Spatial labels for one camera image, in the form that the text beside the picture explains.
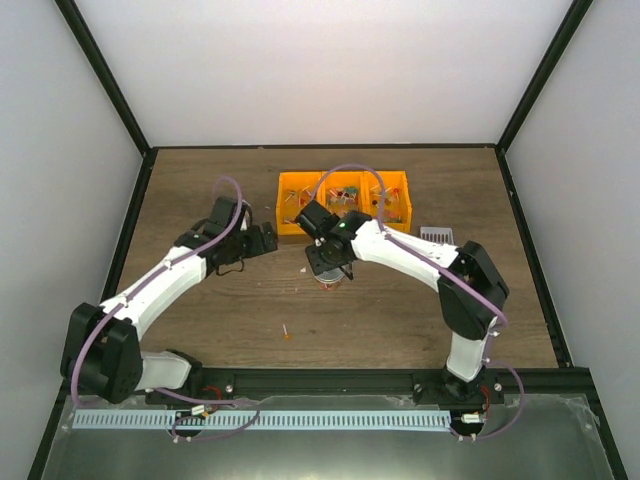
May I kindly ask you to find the light blue cable duct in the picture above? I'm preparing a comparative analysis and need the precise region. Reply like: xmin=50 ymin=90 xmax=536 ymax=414
xmin=72 ymin=409 xmax=451 ymax=433

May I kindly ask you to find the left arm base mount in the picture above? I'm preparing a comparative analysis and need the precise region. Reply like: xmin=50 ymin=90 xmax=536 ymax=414
xmin=145 ymin=368 xmax=229 ymax=407

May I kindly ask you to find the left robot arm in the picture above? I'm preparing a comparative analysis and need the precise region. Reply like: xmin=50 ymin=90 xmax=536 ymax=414
xmin=60 ymin=197 xmax=278 ymax=404

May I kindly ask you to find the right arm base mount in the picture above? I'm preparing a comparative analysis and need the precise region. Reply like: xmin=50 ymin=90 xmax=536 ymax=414
xmin=411 ymin=367 xmax=504 ymax=409

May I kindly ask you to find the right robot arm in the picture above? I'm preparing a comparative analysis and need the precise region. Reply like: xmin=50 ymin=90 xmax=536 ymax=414
xmin=295 ymin=200 xmax=509 ymax=403

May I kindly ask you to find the clear plastic jar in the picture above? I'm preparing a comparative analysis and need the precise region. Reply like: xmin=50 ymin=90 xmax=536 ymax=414
xmin=315 ymin=278 xmax=344 ymax=291

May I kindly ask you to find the white jar lid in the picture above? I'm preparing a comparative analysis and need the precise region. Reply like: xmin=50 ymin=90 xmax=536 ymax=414
xmin=314 ymin=268 xmax=345 ymax=284

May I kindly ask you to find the white slotted scoop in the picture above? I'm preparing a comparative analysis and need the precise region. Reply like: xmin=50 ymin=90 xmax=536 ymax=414
xmin=419 ymin=227 xmax=455 ymax=245

